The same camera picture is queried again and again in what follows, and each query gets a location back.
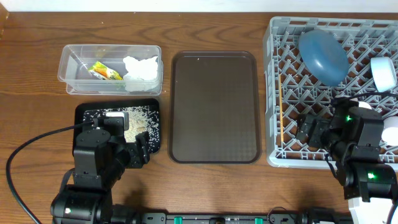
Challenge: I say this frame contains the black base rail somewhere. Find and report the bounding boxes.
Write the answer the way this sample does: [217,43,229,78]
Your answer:
[111,205,355,224]

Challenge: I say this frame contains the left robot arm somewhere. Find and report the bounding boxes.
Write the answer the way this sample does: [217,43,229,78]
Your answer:
[50,129,150,223]

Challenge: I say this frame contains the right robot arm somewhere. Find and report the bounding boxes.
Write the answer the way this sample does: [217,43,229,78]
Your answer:
[295,98,397,223]

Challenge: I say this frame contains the cream white cup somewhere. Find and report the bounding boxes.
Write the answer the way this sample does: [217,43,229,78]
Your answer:
[358,101,372,110]

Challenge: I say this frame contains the pink cup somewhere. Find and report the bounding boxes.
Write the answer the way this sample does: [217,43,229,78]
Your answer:
[381,116,398,146]

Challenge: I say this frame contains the black waste tray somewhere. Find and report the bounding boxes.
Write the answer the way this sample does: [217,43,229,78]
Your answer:
[73,98,162,155]

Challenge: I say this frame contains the brown serving tray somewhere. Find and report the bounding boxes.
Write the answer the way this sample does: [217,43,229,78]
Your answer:
[168,51,262,164]

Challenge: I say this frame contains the clear plastic waste bin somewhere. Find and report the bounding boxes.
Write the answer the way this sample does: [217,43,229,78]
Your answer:
[58,44,163,96]

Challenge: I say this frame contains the grey dishwasher rack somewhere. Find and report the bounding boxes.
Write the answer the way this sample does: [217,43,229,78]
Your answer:
[263,17,397,169]

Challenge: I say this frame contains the rice leftovers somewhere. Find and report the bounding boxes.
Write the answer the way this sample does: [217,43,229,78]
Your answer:
[82,105,160,153]

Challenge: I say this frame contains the dark blue plate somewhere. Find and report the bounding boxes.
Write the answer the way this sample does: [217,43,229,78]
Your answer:
[298,30,349,86]

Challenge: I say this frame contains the light blue bowl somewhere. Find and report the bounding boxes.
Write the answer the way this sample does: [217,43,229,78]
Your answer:
[371,57,397,92]

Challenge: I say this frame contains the wooden chopstick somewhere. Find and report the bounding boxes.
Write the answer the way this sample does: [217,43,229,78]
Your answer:
[278,74,284,147]

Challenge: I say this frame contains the white tissue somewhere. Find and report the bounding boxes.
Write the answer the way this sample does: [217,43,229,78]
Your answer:
[123,56,159,92]

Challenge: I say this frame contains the yellow green snack wrapper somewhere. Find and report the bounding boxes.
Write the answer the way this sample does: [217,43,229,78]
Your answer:
[88,61,123,80]

